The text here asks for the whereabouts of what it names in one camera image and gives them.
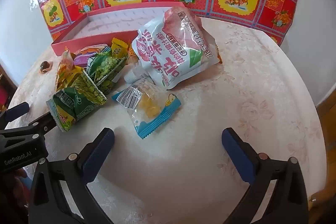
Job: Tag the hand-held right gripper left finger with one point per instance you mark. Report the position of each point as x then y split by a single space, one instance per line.
98 153

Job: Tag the blue white gummy packet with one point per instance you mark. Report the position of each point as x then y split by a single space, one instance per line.
149 108

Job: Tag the orange snack packet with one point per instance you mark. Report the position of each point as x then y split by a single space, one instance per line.
131 52
64 67

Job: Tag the white pink drink pouch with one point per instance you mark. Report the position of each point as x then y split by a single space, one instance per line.
170 56

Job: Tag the wooden door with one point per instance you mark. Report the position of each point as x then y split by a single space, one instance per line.
328 113

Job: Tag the yellow pastry packet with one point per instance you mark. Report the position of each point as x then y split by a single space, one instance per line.
119 48

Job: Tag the pink cardboard box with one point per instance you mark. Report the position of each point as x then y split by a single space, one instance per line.
110 22

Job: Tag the cream floral tablecloth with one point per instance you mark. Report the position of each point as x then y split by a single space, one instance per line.
236 98

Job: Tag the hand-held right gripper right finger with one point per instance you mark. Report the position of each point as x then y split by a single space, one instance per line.
237 158

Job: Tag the brown round candy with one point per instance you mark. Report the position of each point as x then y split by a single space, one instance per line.
44 66

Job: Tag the green pea snack packet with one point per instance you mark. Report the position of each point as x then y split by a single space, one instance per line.
78 103
107 71

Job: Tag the orange cracker packet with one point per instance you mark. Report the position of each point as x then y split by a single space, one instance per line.
218 56

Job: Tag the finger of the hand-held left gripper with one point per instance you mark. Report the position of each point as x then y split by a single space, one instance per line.
42 123
17 110

